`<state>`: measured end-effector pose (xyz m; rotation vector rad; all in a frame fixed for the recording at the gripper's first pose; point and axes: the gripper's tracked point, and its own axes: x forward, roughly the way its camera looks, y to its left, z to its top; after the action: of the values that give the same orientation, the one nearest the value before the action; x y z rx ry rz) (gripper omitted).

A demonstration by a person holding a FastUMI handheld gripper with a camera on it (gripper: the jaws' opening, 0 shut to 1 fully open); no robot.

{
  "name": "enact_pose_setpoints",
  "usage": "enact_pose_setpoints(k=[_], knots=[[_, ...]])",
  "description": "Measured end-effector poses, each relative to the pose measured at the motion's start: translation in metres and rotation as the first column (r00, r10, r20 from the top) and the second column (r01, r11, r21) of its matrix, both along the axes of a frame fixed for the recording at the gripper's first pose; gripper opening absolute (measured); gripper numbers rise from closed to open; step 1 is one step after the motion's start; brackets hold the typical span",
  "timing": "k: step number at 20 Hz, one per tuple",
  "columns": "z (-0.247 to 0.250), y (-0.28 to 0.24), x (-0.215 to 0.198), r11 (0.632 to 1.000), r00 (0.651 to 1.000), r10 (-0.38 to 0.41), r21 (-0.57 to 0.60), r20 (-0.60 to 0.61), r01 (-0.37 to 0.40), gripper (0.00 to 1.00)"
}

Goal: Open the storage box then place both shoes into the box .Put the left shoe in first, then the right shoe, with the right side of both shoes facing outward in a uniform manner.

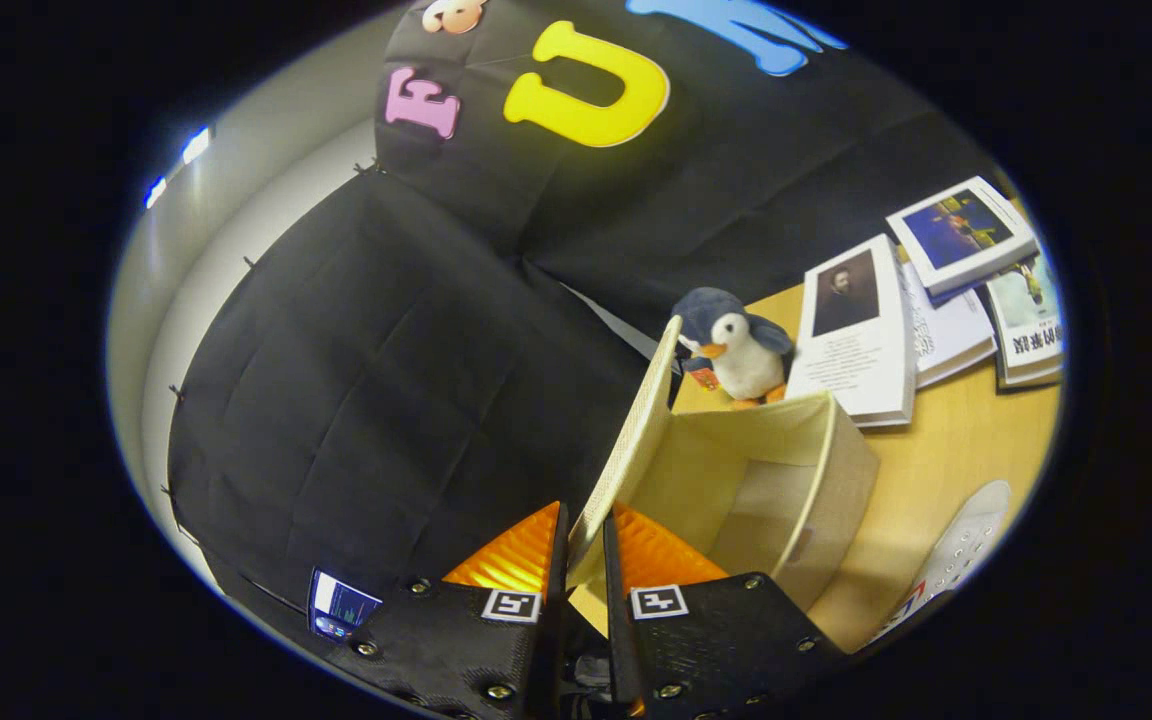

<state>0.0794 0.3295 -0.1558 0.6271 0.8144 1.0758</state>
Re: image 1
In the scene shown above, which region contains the beige fabric storage box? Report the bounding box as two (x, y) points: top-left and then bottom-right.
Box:
(566, 315), (882, 641)

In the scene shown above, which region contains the book with portrait cover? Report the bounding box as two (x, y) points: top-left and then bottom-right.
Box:
(786, 233), (919, 429)

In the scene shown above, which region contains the plain white book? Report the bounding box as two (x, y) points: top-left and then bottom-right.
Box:
(898, 260), (999, 389)

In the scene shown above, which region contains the penguin plush toy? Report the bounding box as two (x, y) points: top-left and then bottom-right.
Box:
(671, 287), (797, 411)

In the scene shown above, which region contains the book with pale green cover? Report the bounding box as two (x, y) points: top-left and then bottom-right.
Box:
(984, 250), (1067, 391)

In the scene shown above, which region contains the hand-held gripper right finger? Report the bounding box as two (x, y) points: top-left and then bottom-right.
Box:
(601, 502), (847, 720)

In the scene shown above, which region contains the book with blue night cover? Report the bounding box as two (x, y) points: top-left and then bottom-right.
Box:
(884, 176), (1039, 298)

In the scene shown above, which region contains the white striped canvas shoe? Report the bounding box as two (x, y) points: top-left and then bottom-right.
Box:
(866, 480), (1012, 651)

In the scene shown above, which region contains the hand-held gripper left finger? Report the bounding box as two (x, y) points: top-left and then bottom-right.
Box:
(321, 500), (569, 720)

